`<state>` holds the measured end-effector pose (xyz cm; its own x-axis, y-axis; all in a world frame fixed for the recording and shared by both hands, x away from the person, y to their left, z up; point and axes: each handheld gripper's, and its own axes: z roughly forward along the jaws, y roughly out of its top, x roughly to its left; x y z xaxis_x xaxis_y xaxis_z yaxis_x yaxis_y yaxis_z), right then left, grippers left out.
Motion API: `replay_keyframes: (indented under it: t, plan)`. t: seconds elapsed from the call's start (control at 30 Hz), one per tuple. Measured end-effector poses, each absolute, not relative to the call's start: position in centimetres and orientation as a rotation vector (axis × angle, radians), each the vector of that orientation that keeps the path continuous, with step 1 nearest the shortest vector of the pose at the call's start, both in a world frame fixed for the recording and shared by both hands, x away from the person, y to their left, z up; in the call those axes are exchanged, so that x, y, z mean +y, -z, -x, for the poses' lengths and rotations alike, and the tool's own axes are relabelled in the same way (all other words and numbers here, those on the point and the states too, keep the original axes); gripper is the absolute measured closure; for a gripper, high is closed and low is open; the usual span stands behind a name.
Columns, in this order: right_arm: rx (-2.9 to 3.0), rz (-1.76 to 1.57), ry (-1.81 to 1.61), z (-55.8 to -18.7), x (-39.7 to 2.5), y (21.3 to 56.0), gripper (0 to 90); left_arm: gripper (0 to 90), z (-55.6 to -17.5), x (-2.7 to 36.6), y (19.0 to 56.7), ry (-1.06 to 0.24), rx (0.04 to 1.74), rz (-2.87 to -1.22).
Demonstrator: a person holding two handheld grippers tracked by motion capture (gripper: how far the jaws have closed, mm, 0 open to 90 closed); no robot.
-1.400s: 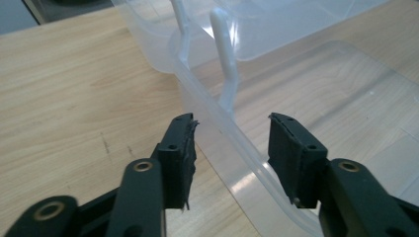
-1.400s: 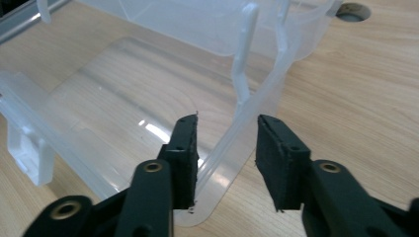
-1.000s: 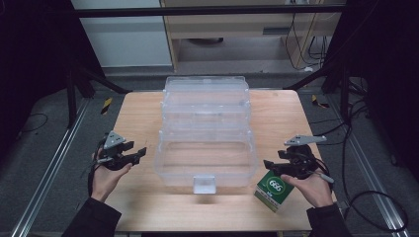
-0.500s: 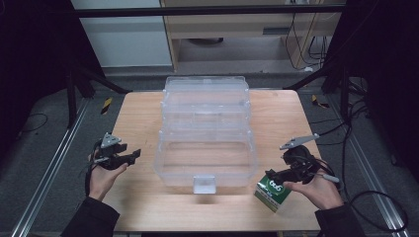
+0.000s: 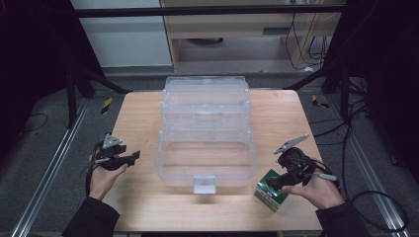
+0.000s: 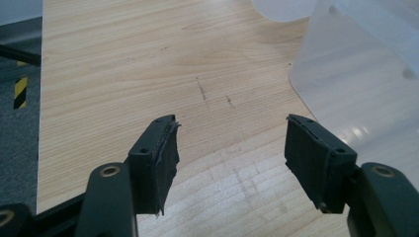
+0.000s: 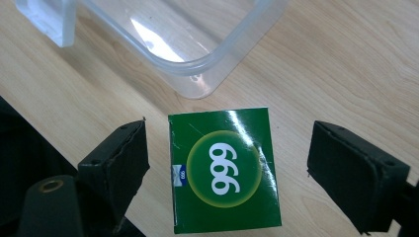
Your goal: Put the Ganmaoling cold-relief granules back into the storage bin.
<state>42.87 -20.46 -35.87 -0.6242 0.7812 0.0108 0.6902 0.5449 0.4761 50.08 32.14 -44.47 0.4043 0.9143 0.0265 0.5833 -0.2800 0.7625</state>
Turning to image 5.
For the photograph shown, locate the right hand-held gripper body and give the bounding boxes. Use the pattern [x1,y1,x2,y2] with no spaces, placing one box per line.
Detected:
[273,133,326,188]

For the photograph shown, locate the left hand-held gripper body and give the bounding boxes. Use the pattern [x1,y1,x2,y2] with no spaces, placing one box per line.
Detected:
[93,132,128,172]

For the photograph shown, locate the green cardboard box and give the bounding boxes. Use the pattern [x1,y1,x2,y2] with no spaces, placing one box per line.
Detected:
[253,168,292,213]

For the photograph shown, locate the clear plastic storage box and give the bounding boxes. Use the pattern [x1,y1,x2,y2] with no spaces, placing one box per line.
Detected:
[154,75,259,196]

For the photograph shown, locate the person's left hand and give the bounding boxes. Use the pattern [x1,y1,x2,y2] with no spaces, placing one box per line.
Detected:
[88,163,129,202]

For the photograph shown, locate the person's right hand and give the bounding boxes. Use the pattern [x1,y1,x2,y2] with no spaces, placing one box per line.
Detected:
[281,175,347,211]

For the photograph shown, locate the yellow black striped tape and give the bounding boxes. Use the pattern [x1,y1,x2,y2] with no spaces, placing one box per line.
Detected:
[100,97,114,116]
[310,94,331,110]

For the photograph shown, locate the black metal stand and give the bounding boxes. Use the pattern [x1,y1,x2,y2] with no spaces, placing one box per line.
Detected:
[64,63,133,130]
[284,61,351,123]

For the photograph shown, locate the white cabinet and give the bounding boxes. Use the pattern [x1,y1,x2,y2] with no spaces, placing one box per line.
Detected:
[70,0,173,69]

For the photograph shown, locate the black curtain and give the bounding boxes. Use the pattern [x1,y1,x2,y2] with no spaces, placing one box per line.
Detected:
[325,0,419,183]
[0,0,104,160]

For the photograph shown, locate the light wooden desk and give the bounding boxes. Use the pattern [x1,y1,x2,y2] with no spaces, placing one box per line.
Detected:
[160,0,346,72]

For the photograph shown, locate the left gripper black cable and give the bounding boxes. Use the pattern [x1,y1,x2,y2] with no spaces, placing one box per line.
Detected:
[84,141,104,198]

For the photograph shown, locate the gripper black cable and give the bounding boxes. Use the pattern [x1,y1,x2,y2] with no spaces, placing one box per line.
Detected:
[84,141,104,198]
[314,157,410,233]

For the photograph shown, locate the aluminium floor rail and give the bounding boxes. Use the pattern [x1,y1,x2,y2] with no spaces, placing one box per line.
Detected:
[10,98,91,237]
[325,94,412,237]

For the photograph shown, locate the bundle of black floor cables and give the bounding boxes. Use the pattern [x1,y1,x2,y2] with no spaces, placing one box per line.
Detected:
[311,78,374,146]

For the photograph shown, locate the thin black floor cable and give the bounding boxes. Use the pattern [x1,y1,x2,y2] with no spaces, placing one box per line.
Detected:
[19,112,49,136]

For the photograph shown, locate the cables under wooden desk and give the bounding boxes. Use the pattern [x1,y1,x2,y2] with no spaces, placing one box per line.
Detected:
[284,12,331,72]

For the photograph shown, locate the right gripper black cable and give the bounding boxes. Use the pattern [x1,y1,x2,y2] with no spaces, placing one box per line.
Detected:
[314,157,410,233]

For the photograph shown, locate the black horizontal frame bar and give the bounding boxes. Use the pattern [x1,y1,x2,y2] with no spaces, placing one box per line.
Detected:
[73,4,347,19]

